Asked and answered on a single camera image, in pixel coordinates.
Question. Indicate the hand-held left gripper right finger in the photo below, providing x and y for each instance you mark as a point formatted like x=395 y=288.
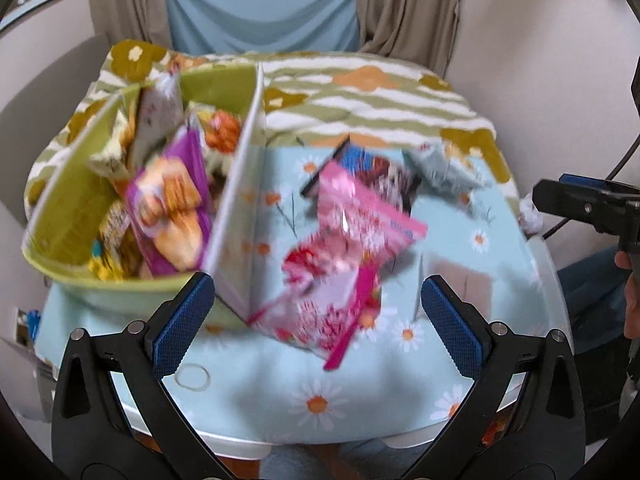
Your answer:
x=452 y=322

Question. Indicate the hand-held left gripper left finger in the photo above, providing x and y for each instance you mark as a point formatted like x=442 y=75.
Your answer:
x=182 y=320

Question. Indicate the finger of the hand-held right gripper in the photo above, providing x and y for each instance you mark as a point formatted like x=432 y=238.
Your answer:
x=595 y=181
x=595 y=207

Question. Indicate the gold snack packet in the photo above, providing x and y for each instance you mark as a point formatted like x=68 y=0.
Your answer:
x=117 y=245

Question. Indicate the purple cookie packet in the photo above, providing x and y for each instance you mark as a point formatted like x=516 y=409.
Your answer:
x=170 y=210

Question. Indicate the pink strawberry snack packet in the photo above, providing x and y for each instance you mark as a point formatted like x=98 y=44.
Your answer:
x=320 y=305

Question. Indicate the pink candy packet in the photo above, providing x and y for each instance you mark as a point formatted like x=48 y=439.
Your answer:
x=370 y=210

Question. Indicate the green cardboard box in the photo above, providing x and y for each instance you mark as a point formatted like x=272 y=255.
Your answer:
x=65 y=210

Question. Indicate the orange red snack packet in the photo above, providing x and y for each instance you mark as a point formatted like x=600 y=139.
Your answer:
x=225 y=130

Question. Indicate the white green snack packet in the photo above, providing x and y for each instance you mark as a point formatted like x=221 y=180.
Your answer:
x=202 y=120

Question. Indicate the white red snack packet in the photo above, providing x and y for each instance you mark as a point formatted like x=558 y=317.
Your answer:
x=155 y=115

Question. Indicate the person's right hand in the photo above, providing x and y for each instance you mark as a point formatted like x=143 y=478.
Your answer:
x=631 y=305

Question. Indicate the black hoop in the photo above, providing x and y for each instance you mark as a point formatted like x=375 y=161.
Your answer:
x=620 y=165

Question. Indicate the rubber band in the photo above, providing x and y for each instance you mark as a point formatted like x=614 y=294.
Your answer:
x=179 y=379

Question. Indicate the white plastic bag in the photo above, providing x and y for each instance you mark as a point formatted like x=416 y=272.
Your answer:
x=530 y=217

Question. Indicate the pale grey snack packet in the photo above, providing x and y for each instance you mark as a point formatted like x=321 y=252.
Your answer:
x=445 y=170

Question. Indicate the blue brown cookie packet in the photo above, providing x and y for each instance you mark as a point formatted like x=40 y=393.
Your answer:
x=380 y=170

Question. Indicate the striped floral blanket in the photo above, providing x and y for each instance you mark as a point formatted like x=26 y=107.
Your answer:
x=375 y=105

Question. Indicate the beige curtain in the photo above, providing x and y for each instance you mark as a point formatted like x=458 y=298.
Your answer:
x=410 y=10
x=130 y=5

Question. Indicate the grey padded headboard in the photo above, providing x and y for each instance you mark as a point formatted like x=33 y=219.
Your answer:
x=45 y=90

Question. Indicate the light blue cloth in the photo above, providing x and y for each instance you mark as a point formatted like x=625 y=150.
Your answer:
x=260 y=5

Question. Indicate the white wall socket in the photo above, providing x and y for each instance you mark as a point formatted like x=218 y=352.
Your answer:
x=22 y=321

